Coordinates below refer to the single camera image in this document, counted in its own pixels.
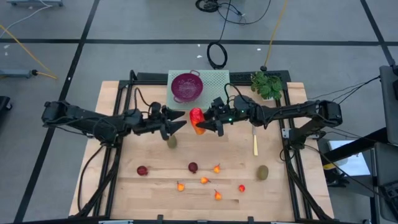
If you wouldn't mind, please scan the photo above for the red orange toy mango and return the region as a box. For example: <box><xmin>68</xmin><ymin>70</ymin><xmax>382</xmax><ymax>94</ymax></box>
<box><xmin>189</xmin><ymin>107</ymin><xmax>207</xmax><ymax>136</ymax></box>

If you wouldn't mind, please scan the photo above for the white box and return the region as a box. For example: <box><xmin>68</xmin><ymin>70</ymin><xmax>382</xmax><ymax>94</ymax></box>
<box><xmin>328</xmin><ymin>139</ymin><xmax>363</xmax><ymax>177</ymax></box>

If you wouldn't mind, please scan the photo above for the black chair caster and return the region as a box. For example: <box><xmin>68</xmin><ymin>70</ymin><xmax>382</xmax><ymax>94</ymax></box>
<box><xmin>0</xmin><ymin>95</ymin><xmax>13</xmax><ymax>112</ymax></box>

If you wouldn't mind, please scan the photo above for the brown green toy kiwi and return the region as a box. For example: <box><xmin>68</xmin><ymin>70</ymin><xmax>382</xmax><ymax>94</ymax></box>
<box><xmin>166</xmin><ymin>134</ymin><xmax>178</xmax><ymax>149</ymax></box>
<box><xmin>256</xmin><ymin>165</ymin><xmax>269</xmax><ymax>181</ymax></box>

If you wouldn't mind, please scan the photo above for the yellow floor cable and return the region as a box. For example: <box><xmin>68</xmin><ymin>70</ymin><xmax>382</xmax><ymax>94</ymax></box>
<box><xmin>0</xmin><ymin>24</ymin><xmax>58</xmax><ymax>80</ymax></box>

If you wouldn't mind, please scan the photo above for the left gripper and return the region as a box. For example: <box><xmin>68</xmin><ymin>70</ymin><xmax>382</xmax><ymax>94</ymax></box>
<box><xmin>134</xmin><ymin>105</ymin><xmax>188</xmax><ymax>141</ymax></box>

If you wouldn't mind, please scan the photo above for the yellow broom stick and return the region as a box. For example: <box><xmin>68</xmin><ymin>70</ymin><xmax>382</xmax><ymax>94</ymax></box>
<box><xmin>260</xmin><ymin>0</ymin><xmax>289</xmax><ymax>72</ymax></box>

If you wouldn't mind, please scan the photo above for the grey metal floor base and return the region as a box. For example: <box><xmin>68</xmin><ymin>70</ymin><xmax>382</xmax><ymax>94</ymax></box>
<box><xmin>6</xmin><ymin>0</ymin><xmax>65</xmax><ymax>7</ymax></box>
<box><xmin>0</xmin><ymin>68</ymin><xmax>34</xmax><ymax>78</ymax></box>

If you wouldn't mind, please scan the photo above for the white floor cable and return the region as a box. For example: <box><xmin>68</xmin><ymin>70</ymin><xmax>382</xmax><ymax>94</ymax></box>
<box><xmin>0</xmin><ymin>0</ymin><xmax>53</xmax><ymax>38</ymax></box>

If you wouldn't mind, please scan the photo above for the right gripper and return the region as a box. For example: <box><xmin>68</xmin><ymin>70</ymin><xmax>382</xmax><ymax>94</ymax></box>
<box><xmin>195</xmin><ymin>95</ymin><xmax>258</xmax><ymax>138</ymax></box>

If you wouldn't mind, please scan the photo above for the magenta plastic colander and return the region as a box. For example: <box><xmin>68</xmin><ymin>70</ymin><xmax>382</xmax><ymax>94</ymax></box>
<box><xmin>170</xmin><ymin>70</ymin><xmax>205</xmax><ymax>104</ymax></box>

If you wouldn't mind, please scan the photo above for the black coiled cable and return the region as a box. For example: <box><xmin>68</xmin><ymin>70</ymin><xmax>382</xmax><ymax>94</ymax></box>
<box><xmin>206</xmin><ymin>0</ymin><xmax>233</xmax><ymax>70</ymax></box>

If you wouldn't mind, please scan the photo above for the black aluminium table frame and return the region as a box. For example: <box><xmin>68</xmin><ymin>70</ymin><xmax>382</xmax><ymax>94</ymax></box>
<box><xmin>76</xmin><ymin>70</ymin><xmax>335</xmax><ymax>223</ymax></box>

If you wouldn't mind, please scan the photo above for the black perforated frame panel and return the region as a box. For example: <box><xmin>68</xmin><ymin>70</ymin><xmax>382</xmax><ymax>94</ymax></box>
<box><xmin>136</xmin><ymin>70</ymin><xmax>290</xmax><ymax>86</ymax></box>

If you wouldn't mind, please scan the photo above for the pale green perforated metal stand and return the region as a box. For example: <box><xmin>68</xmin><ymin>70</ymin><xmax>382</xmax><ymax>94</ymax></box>
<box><xmin>165</xmin><ymin>69</ymin><xmax>231</xmax><ymax>110</ymax></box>

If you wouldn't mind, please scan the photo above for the knife with cream handle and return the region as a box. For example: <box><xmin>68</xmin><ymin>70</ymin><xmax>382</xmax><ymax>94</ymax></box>
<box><xmin>252</xmin><ymin>126</ymin><xmax>259</xmax><ymax>157</ymax></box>

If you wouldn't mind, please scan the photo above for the black floor cable bundle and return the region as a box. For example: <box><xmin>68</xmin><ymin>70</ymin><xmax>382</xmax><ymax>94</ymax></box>
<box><xmin>195</xmin><ymin>0</ymin><xmax>272</xmax><ymax>26</ymax></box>

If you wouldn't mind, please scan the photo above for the grey metal cabinet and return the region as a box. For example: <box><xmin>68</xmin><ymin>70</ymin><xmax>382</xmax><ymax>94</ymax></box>
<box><xmin>379</xmin><ymin>64</ymin><xmax>398</xmax><ymax>146</ymax></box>
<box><xmin>373</xmin><ymin>142</ymin><xmax>398</xmax><ymax>223</ymax></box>

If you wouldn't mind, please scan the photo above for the green potted plant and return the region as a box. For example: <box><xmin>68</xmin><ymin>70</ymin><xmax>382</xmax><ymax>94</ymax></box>
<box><xmin>250</xmin><ymin>71</ymin><xmax>284</xmax><ymax>101</ymax></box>

